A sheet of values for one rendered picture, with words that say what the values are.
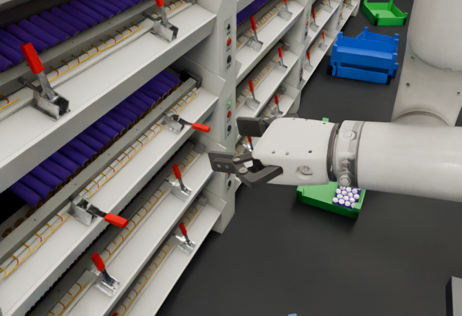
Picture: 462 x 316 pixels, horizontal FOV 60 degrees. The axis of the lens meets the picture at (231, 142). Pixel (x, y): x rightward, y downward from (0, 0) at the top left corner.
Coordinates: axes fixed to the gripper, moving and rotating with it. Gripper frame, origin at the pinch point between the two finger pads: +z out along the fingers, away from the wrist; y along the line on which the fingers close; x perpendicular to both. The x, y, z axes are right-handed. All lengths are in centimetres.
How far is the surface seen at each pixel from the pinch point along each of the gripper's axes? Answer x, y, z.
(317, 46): -44, 153, 32
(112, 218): -6.6, -12.8, 15.1
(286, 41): -21, 100, 28
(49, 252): -7.5, -20.4, 21.0
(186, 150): -21.2, 24.5, 28.7
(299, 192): -53, 51, 11
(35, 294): -10.0, -25.3, 19.9
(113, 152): -3.3, -1.4, 23.1
